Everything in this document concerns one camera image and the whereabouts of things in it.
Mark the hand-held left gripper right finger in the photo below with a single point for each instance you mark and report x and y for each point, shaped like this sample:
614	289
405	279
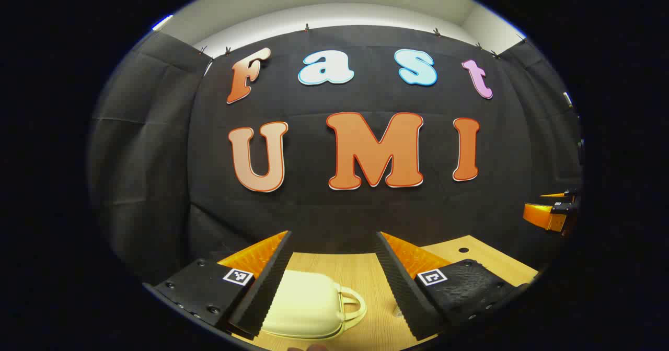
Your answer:
400	283

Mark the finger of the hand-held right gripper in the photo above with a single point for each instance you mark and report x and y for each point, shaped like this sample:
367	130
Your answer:
541	214
562	195

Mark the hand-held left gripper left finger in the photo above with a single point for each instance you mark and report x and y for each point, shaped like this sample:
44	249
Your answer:
264	288

